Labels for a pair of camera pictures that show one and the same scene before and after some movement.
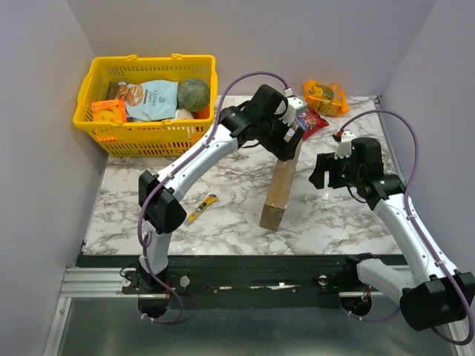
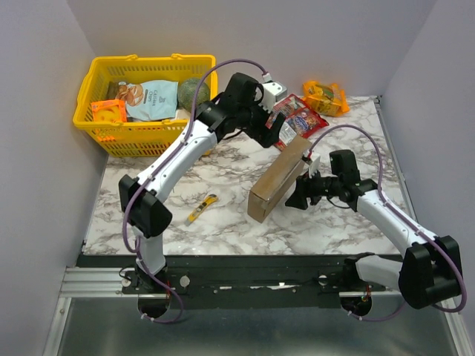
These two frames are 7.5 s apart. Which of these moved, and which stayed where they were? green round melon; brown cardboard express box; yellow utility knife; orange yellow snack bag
Moved: brown cardboard express box
Stayed: yellow utility knife; green round melon; orange yellow snack bag
